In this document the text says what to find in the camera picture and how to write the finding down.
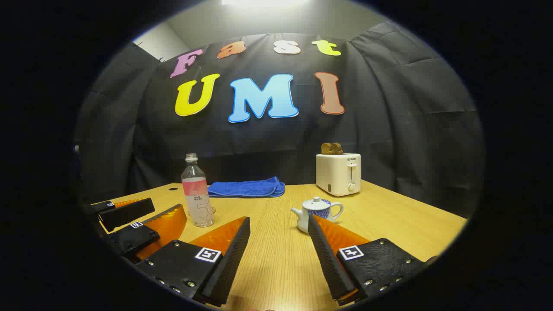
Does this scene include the white toaster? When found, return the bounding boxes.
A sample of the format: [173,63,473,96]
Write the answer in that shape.
[315,153,362,197]

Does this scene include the black backdrop cloth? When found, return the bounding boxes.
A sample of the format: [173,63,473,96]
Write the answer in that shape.
[76,19,484,216]

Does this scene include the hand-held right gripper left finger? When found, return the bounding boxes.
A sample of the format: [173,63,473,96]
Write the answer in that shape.
[136,216,251,308]

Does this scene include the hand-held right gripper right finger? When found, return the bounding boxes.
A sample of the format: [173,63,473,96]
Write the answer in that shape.
[308,215,427,306]

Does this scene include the blue folded towel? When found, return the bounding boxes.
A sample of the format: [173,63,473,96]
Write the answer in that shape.
[207,176,286,198]

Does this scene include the clear water bottle pink label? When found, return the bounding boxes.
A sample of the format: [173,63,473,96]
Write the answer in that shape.
[181,153,215,228]

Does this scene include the white blue teacup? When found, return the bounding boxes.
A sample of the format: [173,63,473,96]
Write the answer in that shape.
[290,203,344,234]

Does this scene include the ceiling light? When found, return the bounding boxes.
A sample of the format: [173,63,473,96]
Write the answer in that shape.
[222,0,311,7]

